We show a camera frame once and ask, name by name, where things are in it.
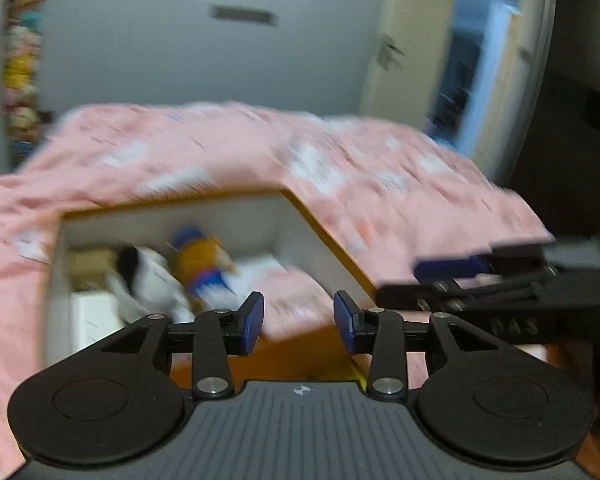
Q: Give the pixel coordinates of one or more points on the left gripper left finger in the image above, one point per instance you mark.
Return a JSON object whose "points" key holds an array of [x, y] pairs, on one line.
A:
{"points": [[218, 335]]}

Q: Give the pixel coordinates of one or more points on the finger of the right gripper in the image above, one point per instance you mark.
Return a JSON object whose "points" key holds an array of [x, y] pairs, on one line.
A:
{"points": [[455, 295], [501, 260]]}

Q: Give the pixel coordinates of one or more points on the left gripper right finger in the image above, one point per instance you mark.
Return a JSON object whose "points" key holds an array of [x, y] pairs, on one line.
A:
{"points": [[377, 333]]}

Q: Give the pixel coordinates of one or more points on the small white box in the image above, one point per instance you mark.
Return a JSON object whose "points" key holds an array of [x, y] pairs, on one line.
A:
{"points": [[94, 315]]}

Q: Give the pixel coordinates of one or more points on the small gold box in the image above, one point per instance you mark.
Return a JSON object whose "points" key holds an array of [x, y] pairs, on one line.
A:
{"points": [[87, 268]]}

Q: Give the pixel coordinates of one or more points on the person's right hand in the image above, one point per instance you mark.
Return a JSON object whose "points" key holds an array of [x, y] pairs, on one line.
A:
{"points": [[582, 361]]}

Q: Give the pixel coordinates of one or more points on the brown duck plush toy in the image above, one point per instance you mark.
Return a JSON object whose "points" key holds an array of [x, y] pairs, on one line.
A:
{"points": [[202, 265]]}

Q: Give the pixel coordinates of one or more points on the pink card holder wallet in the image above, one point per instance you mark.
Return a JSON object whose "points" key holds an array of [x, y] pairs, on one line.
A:
{"points": [[295, 304]]}

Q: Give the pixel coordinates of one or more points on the white striped plush toy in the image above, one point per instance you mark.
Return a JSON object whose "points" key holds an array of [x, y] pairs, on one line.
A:
{"points": [[142, 284]]}

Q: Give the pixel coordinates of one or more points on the pink printed duvet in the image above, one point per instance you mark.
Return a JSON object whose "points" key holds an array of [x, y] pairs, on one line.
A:
{"points": [[386, 192]]}

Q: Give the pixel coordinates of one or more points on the orange cardboard box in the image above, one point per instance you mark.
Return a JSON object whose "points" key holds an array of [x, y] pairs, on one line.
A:
{"points": [[262, 230]]}

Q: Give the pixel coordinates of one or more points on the cream door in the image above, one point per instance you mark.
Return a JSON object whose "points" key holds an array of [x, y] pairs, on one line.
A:
{"points": [[413, 38]]}

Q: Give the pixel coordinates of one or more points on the pile of plush toys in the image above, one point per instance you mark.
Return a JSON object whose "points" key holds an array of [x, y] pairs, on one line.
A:
{"points": [[22, 44]]}

